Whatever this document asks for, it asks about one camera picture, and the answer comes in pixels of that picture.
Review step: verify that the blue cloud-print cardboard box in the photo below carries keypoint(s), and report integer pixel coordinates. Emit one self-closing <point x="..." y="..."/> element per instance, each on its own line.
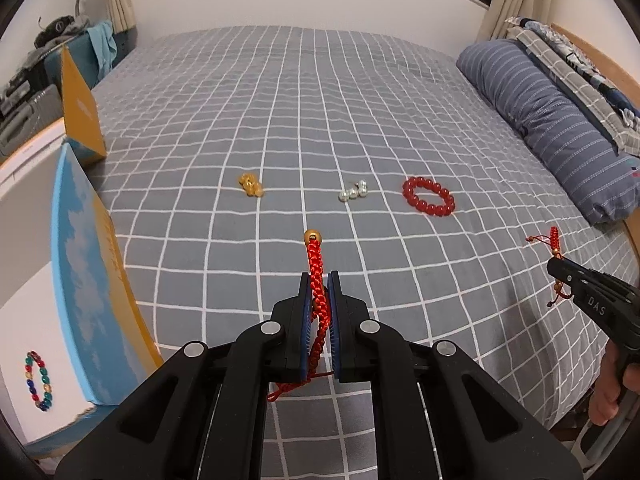
<point x="85" y="270"/>

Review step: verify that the teal garment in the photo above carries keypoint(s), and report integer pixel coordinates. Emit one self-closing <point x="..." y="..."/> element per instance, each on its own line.
<point x="102" y="47"/>

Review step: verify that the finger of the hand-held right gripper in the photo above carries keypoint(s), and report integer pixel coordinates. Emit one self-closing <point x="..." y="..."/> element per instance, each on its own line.
<point x="564" y="271"/>

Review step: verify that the blue striped pillow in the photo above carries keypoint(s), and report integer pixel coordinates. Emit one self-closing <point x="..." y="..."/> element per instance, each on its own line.
<point x="545" y="120"/>

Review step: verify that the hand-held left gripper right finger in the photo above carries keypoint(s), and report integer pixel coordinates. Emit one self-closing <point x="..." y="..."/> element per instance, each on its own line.
<point x="334" y="330"/>

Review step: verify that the white metal frame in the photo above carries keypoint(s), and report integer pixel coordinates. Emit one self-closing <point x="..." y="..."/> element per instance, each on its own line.
<point x="590" y="442"/>

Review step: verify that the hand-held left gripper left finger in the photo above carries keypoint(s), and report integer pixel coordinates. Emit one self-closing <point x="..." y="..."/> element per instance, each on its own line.
<point x="306" y="330"/>

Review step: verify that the dark clothes pile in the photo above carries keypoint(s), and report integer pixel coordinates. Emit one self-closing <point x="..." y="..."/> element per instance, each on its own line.
<point x="60" y="30"/>

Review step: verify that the folded plaid quilt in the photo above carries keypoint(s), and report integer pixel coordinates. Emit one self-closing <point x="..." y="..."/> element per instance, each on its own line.
<point x="575" y="65"/>

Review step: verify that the person's right hand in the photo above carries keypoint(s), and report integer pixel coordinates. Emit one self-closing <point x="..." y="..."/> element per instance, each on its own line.
<point x="605" y="390"/>

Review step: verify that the grey checked bed sheet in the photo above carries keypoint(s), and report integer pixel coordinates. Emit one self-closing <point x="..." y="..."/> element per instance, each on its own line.
<point x="320" y="125"/>

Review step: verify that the grey suitcase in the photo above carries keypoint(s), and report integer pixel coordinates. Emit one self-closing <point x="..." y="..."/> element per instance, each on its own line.
<point x="30" y="110"/>

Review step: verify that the pearl earrings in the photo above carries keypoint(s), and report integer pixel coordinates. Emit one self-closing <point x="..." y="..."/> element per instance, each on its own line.
<point x="354" y="191"/>

